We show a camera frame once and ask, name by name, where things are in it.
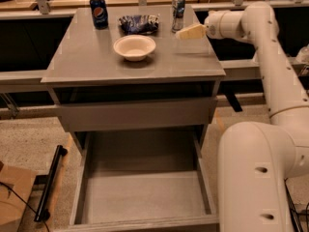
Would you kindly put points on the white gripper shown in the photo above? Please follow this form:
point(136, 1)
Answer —
point(213, 26)

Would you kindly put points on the silver redbull can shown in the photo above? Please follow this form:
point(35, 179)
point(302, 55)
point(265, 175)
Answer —
point(178, 7)

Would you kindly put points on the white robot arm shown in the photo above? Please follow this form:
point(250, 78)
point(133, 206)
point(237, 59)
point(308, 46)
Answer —
point(255, 159)

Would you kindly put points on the closed top drawer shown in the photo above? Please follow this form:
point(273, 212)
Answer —
point(132, 115)

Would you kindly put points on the grey drawer cabinet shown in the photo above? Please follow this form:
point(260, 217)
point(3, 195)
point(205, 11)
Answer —
point(86, 69)

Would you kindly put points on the blue pepsi can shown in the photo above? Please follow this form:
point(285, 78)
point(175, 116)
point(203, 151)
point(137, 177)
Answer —
point(99, 13)

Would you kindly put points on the open middle drawer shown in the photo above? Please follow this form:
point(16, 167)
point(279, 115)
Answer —
point(143, 181)

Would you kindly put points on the blue chip bag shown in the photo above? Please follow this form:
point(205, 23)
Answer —
point(139, 24)

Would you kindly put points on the white paper bowl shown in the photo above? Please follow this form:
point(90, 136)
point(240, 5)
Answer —
point(134, 48)

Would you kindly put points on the cardboard box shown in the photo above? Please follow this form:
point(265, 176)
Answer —
point(15, 190)

